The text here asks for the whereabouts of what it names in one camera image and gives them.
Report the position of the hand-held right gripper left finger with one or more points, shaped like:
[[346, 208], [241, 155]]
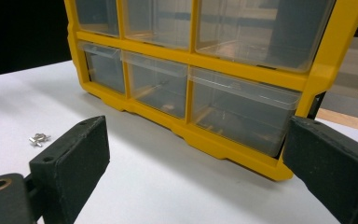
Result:
[[74, 161]]

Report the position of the small silver screw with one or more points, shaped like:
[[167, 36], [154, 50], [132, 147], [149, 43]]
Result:
[[43, 136], [34, 142]]

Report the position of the wooden table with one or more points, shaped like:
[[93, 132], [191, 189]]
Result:
[[348, 121]]

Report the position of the clear plastic parts drawer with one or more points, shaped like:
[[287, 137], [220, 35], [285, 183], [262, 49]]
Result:
[[98, 15]]

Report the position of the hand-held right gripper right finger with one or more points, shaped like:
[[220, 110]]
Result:
[[335, 168]]

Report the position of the yellow black drawer organizer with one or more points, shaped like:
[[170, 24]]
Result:
[[230, 67]]

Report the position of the set of clear plastic drawers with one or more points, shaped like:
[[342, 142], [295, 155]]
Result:
[[239, 118]]

